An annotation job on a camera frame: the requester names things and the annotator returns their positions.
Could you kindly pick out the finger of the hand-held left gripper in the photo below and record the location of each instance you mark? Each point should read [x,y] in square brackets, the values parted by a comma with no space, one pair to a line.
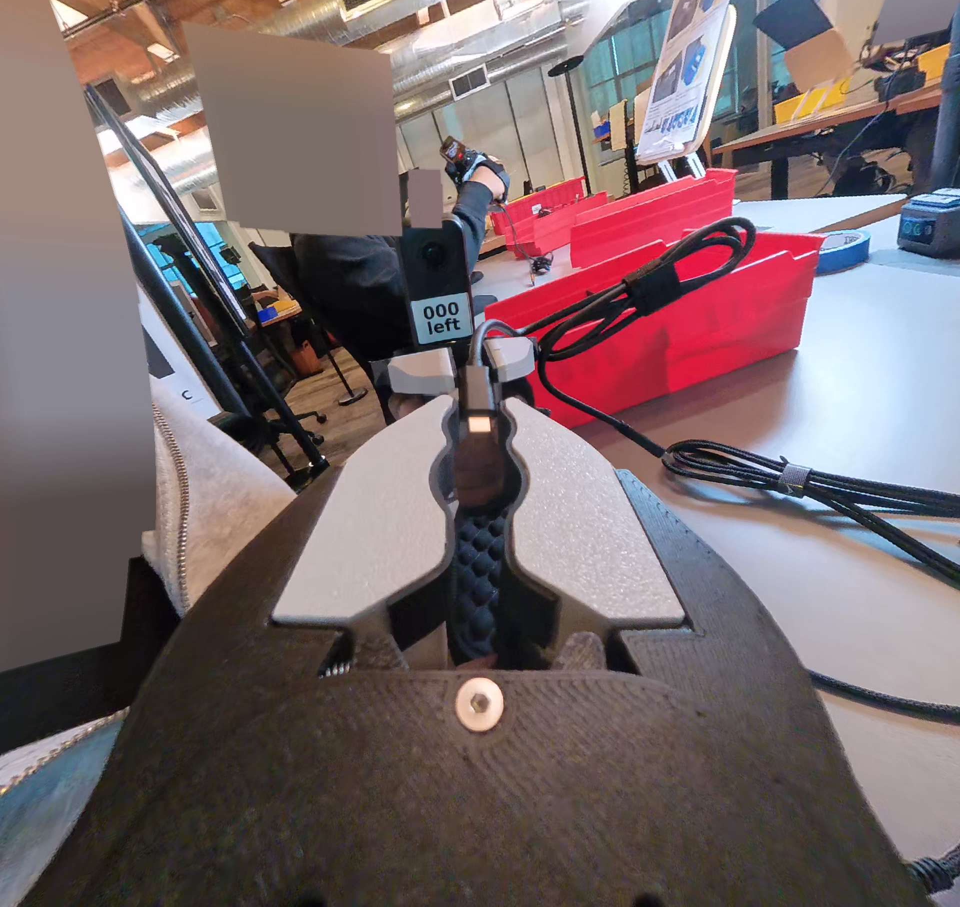
[511,358]
[420,374]

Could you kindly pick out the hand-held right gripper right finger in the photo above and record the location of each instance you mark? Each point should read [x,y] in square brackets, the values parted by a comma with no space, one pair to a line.
[592,532]

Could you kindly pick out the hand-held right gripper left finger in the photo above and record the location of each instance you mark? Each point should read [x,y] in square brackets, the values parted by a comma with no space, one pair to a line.
[367,532]

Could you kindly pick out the person's left hand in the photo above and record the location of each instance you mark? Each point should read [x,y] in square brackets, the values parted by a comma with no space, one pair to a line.
[480,483]

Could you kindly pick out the black honeycomb chair armrest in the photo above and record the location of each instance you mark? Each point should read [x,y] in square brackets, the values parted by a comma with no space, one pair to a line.
[480,584]

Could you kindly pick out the black office chair base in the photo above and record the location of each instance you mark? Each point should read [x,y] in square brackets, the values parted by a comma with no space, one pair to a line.
[296,427]

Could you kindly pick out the black smartphone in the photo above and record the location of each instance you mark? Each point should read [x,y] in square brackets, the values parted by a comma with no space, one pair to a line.
[452,149]

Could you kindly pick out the red plastic bin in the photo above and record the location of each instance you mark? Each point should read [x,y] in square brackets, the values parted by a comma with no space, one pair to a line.
[645,209]
[712,322]
[547,206]

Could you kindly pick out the black floor lamp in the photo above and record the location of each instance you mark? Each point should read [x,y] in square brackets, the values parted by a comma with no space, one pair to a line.
[576,127]

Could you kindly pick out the poster board on stand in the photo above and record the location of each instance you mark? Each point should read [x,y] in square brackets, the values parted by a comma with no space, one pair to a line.
[690,59]

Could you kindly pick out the blue tape roll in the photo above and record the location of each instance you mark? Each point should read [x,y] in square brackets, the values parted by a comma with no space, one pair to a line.
[844,254]

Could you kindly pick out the wooden workbench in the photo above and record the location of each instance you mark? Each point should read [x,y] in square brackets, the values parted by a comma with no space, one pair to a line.
[825,131]

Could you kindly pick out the yellow plastic bin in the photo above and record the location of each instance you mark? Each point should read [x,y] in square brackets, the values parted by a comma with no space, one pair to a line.
[806,103]
[936,63]

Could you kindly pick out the small dark electronic device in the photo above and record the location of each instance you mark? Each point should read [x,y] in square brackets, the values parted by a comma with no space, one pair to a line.
[930,224]

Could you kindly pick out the open cardboard box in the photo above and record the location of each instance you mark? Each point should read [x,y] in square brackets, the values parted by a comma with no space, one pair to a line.
[806,29]

